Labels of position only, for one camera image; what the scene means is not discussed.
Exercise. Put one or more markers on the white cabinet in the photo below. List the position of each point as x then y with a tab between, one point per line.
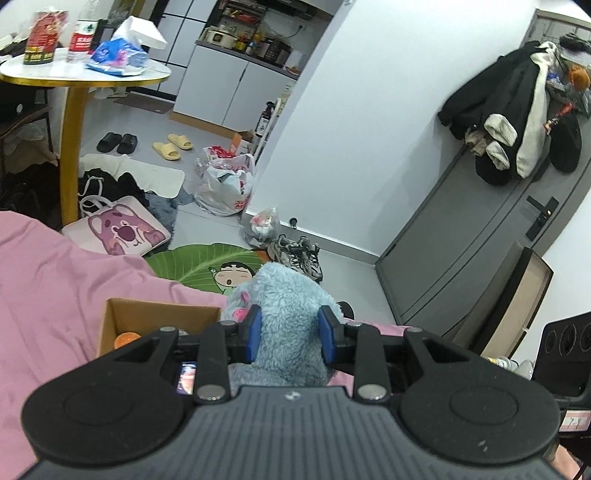
217	87

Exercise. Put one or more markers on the pink bear tote bag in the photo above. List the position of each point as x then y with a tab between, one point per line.
115	228

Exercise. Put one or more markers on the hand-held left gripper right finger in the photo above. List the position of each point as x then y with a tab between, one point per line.
326	334

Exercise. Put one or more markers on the framed brown board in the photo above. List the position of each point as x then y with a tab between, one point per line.
512	300

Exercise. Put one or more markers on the yellow slipper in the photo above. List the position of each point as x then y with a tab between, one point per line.
166	151
180	141

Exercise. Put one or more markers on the small clear plastic bag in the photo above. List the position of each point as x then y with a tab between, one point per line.
261	228

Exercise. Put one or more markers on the orange ball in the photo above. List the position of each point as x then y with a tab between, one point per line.
127	340

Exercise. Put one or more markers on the grey fluffy rug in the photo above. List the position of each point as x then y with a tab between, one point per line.
164	214

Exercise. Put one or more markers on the white tissue box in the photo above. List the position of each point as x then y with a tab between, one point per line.
143	32

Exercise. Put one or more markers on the clear water bottle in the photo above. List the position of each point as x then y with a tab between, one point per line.
82	37

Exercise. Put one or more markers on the person's right hand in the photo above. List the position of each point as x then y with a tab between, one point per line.
567	466

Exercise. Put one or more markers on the white shoes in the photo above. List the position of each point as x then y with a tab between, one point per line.
508	365

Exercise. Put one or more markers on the brown cardboard box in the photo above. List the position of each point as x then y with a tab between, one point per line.
152	314

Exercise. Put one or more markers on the black and cream hanging jacket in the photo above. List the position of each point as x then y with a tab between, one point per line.
498	92

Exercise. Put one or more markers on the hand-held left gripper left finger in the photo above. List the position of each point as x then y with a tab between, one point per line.
254	332

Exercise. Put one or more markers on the white plastic shopping bag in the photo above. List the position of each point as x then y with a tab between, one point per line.
221	194

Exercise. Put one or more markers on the black slipper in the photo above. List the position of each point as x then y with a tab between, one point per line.
108	142
128	144

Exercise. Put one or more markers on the blue fluffy plush toy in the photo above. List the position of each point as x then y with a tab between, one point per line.
286	314

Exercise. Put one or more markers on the black door stop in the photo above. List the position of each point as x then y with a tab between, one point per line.
292	223

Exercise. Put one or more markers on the brown wooden stool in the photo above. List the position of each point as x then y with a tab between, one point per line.
23	124

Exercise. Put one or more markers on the green leaf cartoon rug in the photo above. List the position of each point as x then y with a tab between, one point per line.
194	263

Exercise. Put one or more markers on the blue plastic packet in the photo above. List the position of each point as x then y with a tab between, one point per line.
117	57

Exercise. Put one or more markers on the dark spray bottle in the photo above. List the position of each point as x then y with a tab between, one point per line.
264	122

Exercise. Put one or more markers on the orange plush charm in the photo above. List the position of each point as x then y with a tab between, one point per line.
581	76

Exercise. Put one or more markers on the red and white plastic bag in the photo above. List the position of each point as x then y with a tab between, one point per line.
214	154

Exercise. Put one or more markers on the white narrow rack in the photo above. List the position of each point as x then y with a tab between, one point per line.
277	115

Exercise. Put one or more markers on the grey door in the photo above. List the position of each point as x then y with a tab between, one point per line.
452	221

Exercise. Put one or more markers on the pink bedsheet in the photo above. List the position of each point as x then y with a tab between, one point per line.
46	286

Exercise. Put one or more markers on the black clothes pile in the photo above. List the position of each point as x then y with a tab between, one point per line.
124	184

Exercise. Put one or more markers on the white floor mat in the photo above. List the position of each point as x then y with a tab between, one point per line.
157	177

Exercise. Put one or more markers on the grey sneaker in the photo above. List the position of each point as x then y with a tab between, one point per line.
281	249
307	261

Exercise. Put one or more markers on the red snack jar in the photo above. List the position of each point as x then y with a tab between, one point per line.
45	39

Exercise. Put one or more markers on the round gold-edged table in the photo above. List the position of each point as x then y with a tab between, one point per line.
69	138

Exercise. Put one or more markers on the small open cardboard box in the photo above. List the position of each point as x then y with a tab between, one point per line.
240	142

